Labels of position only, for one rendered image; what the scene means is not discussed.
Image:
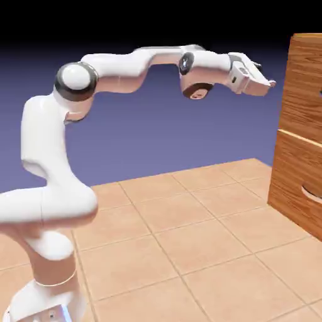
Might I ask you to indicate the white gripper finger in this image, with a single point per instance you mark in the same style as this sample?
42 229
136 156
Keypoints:
258 66
271 83

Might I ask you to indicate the wood drawer front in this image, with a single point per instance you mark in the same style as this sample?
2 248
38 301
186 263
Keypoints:
289 171
302 88

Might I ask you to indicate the light wood cabinet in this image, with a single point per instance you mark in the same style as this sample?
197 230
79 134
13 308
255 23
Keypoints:
291 176

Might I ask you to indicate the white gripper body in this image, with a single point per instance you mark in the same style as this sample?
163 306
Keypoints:
256 84

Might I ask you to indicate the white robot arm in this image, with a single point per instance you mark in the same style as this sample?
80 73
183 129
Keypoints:
45 141

